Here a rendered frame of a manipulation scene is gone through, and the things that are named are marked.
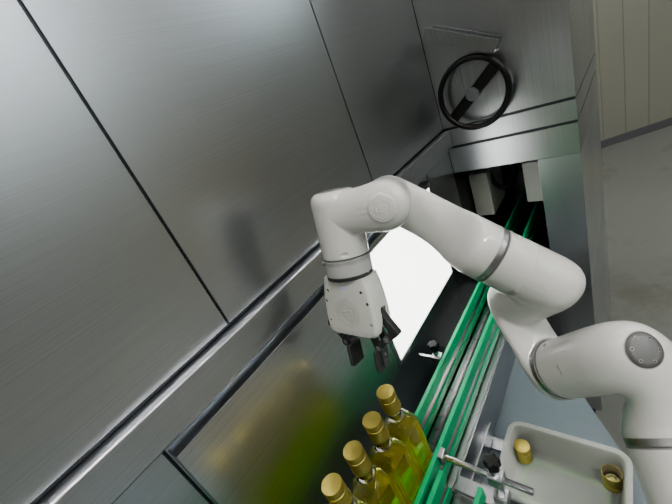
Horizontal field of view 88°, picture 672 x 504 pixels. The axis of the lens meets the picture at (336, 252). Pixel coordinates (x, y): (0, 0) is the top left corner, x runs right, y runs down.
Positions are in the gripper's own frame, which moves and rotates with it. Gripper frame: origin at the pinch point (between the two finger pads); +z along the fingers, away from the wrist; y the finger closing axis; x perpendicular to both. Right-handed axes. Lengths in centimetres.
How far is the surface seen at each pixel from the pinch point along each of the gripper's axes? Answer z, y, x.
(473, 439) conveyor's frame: 33.9, 6.1, 22.6
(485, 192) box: -11, -9, 99
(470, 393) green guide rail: 26.9, 4.1, 29.2
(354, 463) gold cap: 12.9, 1.2, -10.1
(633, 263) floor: 67, 33, 236
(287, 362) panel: -0.9, -11.9, -8.0
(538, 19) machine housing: -57, 17, 74
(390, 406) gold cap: 11.1, 1.2, 1.6
